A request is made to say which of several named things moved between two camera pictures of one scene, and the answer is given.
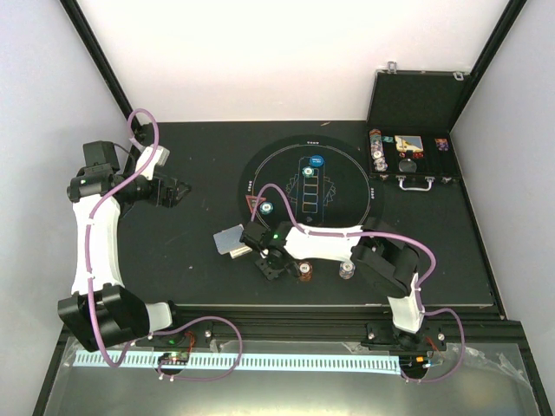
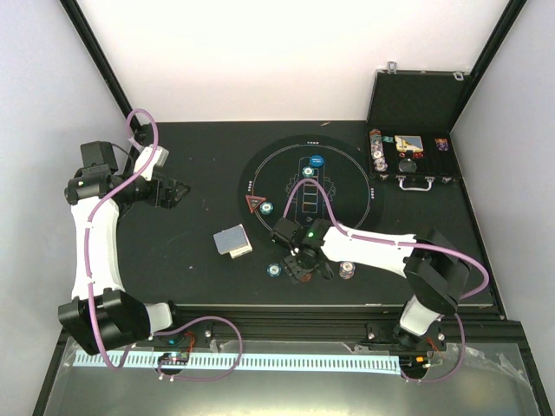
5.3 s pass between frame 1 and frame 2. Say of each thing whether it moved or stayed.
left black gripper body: stayed
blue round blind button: stayed
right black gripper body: moved
